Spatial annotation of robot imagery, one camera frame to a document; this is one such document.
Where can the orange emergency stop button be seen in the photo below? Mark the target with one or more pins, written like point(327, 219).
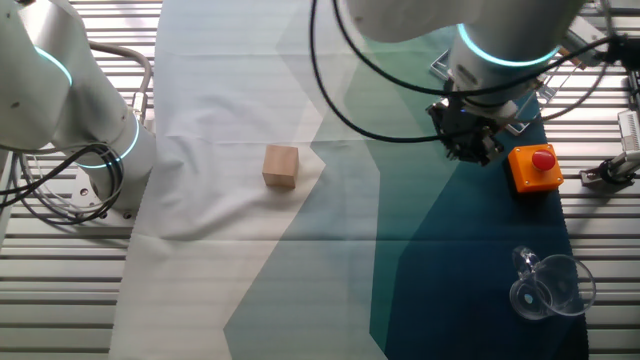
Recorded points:
point(532, 172)

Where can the metal base mounting plate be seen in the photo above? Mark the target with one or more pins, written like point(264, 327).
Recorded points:
point(82, 192)

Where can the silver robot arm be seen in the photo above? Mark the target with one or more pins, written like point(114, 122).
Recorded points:
point(60, 100)

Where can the silver finned camera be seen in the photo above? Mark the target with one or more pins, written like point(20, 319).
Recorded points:
point(630, 130)

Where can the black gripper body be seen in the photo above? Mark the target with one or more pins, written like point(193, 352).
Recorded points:
point(467, 122)

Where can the blue green white tablecloth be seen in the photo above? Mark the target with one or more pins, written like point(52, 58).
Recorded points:
point(225, 100)

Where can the wooden cube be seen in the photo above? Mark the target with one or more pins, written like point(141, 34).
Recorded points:
point(280, 167)

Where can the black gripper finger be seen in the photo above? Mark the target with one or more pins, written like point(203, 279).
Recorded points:
point(437, 120)
point(480, 152)

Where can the clear glass mug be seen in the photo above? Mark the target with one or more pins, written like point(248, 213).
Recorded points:
point(555, 287)

